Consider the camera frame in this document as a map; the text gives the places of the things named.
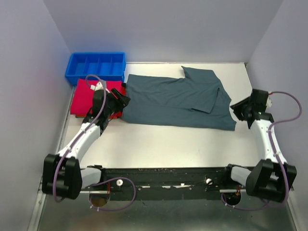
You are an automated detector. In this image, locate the blue plastic divided bin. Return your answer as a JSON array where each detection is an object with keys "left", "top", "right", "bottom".
[{"left": 65, "top": 52, "right": 126, "bottom": 86}]

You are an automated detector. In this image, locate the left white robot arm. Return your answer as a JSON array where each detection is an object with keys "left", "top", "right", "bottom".
[{"left": 42, "top": 89, "right": 130, "bottom": 202}]

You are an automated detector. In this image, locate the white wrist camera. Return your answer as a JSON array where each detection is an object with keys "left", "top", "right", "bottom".
[
  {"left": 90, "top": 81, "right": 109, "bottom": 92},
  {"left": 266, "top": 94, "right": 273, "bottom": 108}
]

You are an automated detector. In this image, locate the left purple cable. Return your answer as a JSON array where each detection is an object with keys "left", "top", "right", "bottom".
[{"left": 52, "top": 74, "right": 137, "bottom": 212}]

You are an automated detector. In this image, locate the folded magenta t shirt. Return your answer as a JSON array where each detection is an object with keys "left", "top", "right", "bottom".
[{"left": 70, "top": 79, "right": 126, "bottom": 117}]

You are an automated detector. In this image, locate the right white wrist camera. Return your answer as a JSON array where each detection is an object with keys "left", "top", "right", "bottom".
[{"left": 266, "top": 94, "right": 273, "bottom": 108}]

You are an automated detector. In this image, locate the aluminium extrusion frame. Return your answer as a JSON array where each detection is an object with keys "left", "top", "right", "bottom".
[{"left": 27, "top": 87, "right": 76, "bottom": 231}]

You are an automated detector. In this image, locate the grey blue t shirt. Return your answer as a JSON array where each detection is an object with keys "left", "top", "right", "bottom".
[{"left": 122, "top": 67, "right": 236, "bottom": 131}]

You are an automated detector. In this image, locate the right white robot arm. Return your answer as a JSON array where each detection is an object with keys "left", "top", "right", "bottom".
[{"left": 221, "top": 89, "right": 297, "bottom": 203}]

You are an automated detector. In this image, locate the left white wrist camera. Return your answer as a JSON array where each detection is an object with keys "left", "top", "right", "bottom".
[{"left": 90, "top": 81, "right": 109, "bottom": 92}]

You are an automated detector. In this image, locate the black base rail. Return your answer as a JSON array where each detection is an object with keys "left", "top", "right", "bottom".
[{"left": 81, "top": 167, "right": 244, "bottom": 201}]

